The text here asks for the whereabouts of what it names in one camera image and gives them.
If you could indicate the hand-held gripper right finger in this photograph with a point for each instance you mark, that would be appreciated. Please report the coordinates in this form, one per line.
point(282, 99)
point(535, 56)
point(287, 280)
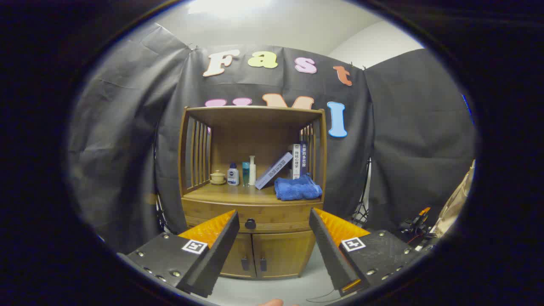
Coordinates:
point(329, 250)

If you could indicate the beige lidded ceramic cup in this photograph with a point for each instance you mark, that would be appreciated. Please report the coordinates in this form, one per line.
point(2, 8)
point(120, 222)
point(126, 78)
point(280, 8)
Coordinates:
point(217, 177)

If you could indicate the folded blue towel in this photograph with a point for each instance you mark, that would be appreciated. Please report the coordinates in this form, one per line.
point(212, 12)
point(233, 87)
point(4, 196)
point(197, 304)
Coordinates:
point(297, 189)

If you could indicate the black backdrop cloth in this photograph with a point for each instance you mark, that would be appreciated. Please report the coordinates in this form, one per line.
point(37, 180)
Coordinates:
point(408, 127)

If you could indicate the black tripod stand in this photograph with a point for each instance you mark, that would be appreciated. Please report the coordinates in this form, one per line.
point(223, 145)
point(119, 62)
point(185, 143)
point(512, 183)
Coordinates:
point(360, 212)

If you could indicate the wooden drawer with black knob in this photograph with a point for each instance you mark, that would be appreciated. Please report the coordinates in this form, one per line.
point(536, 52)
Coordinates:
point(280, 214)

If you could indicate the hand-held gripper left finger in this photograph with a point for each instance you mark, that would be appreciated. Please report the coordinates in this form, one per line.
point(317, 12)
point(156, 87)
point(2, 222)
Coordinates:
point(216, 255)

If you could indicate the wooden cabinet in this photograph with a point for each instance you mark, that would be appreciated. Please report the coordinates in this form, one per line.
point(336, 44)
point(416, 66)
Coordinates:
point(238, 136)

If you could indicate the white lotion bottle blue cap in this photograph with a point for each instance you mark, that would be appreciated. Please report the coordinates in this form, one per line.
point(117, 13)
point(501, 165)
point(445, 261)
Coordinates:
point(233, 176)

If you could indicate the lavender book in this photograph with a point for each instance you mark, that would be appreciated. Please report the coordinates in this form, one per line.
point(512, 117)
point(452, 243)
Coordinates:
point(274, 171)

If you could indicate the dark blue book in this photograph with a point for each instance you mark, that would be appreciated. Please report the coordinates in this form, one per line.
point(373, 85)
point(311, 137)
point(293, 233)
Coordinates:
point(304, 159)

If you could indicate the white pump bottle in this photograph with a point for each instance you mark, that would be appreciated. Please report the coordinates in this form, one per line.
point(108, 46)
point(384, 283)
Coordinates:
point(252, 174)

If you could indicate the wooden countertop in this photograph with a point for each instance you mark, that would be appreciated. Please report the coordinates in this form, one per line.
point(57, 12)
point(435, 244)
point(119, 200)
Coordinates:
point(238, 193)

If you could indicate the clear blue bottle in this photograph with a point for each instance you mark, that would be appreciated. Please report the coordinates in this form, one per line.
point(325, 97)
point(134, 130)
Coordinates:
point(245, 174)

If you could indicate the beige cloth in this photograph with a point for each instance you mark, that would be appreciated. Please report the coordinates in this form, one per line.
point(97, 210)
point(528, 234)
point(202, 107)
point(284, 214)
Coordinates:
point(457, 202)

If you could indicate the white spine book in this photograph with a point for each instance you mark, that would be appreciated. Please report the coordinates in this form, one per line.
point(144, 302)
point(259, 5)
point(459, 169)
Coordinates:
point(296, 163)

